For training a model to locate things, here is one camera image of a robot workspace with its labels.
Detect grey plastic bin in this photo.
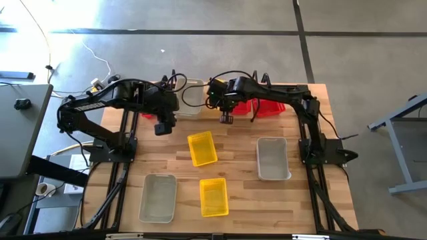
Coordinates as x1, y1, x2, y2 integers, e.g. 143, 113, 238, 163
173, 78, 205, 120
256, 136, 292, 181
137, 173, 177, 224

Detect white box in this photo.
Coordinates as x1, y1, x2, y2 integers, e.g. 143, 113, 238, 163
68, 153, 91, 174

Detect black desk crossbar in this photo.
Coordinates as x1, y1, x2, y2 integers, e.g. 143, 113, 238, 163
26, 155, 90, 187

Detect small black desk device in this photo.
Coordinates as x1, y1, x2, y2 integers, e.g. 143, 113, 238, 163
13, 98, 32, 111

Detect white mug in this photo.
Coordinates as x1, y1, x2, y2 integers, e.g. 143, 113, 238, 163
35, 182, 57, 197

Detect grey desk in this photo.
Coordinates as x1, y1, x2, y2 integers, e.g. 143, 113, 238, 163
0, 83, 54, 179

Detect dark flat bar device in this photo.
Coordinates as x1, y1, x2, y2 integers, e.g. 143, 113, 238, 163
0, 71, 35, 81

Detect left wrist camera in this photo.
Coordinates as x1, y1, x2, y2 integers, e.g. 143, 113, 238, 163
153, 121, 173, 137

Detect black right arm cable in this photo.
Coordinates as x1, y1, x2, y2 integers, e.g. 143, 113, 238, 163
208, 69, 256, 84

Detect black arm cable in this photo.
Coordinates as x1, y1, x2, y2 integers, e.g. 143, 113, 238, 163
208, 69, 256, 84
165, 72, 214, 108

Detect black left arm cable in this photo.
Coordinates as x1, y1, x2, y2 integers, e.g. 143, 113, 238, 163
165, 72, 214, 108

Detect black metal table frame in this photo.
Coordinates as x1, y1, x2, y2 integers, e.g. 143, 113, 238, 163
78, 81, 360, 240

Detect white cable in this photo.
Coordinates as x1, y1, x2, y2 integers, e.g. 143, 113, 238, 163
69, 29, 113, 83

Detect yellow cable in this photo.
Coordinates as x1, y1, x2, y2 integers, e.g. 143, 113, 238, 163
49, 140, 95, 157

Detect blue-grey metal table frame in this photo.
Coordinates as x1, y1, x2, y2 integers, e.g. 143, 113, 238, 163
368, 93, 427, 195

